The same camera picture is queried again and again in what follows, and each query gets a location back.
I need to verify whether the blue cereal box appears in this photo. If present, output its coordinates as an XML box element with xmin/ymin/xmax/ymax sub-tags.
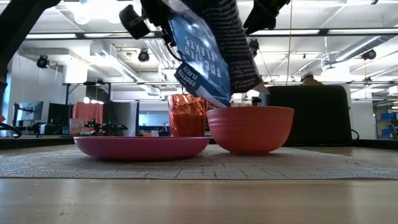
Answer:
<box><xmin>161</xmin><ymin>0</ymin><xmax>270</xmax><ymax>109</ymax></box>

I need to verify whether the orange faceted glass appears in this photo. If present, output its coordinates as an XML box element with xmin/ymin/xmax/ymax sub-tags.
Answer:
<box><xmin>167</xmin><ymin>94</ymin><xmax>208</xmax><ymax>138</ymax></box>

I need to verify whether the red bowl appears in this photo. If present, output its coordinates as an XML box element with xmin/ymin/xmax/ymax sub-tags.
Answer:
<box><xmin>206</xmin><ymin>106</ymin><xmax>295</xmax><ymax>156</ymax></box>

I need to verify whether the pink plate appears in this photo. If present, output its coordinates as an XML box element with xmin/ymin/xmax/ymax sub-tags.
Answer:
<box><xmin>73</xmin><ymin>136</ymin><xmax>211</xmax><ymax>161</ymax></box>

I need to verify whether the grey woven placemat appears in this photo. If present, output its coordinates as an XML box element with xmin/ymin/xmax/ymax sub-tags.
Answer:
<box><xmin>0</xmin><ymin>144</ymin><xmax>398</xmax><ymax>180</ymax></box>

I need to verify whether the person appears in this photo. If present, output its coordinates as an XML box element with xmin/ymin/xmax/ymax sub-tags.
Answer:
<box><xmin>303</xmin><ymin>76</ymin><xmax>324</xmax><ymax>86</ymax></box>

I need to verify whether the black toaster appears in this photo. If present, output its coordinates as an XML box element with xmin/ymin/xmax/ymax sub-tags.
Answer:
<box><xmin>251</xmin><ymin>85</ymin><xmax>354</xmax><ymax>146</ymax></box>

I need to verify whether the grey partition panel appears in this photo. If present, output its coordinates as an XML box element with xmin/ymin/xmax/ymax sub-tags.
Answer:
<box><xmin>104</xmin><ymin>101</ymin><xmax>140</xmax><ymax>138</ymax></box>

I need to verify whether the orange hanging cloth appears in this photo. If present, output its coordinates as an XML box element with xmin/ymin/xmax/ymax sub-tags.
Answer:
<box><xmin>72</xmin><ymin>101</ymin><xmax>104</xmax><ymax>126</ymax></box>

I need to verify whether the small black background robot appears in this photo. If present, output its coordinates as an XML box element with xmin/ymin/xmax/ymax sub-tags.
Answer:
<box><xmin>85</xmin><ymin>119</ymin><xmax>128</xmax><ymax>138</ymax></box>

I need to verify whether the small pale box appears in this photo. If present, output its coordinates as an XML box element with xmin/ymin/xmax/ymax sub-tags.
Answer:
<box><xmin>70</xmin><ymin>118</ymin><xmax>85</xmax><ymax>135</ymax></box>

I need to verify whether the computer monitor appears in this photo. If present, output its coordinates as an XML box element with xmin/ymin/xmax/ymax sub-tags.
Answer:
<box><xmin>14</xmin><ymin>101</ymin><xmax>44</xmax><ymax>123</ymax></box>

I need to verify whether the shelf with blue bins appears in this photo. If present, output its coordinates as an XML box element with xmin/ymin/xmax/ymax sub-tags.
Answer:
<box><xmin>373</xmin><ymin>101</ymin><xmax>398</xmax><ymax>140</ymax></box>

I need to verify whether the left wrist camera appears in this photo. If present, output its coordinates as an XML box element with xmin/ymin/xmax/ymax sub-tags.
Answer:
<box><xmin>119</xmin><ymin>4</ymin><xmax>151</xmax><ymax>40</ymax></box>

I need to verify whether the black overhead frame beam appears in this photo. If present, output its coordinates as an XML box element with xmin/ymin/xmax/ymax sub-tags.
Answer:
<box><xmin>24</xmin><ymin>29</ymin><xmax>398</xmax><ymax>40</ymax></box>

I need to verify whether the black table frame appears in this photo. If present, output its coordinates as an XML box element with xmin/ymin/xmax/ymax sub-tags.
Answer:
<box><xmin>62</xmin><ymin>81</ymin><xmax>113</xmax><ymax>138</ymax></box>

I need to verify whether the black toaster cable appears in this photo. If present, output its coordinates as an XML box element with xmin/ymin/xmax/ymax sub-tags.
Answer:
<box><xmin>326</xmin><ymin>129</ymin><xmax>361</xmax><ymax>147</ymax></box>

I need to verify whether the black cable loop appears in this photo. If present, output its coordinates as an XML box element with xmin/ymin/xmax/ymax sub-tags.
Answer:
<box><xmin>0</xmin><ymin>123</ymin><xmax>22</xmax><ymax>139</ymax></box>

